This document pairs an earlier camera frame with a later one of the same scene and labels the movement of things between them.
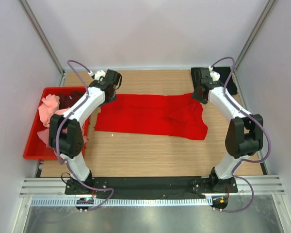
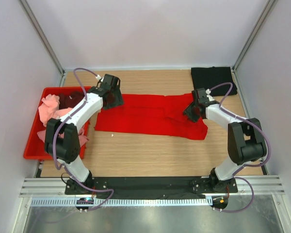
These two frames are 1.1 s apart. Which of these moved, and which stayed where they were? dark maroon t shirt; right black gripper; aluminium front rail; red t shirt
Moved: right black gripper
Stayed: dark maroon t shirt; aluminium front rail; red t shirt
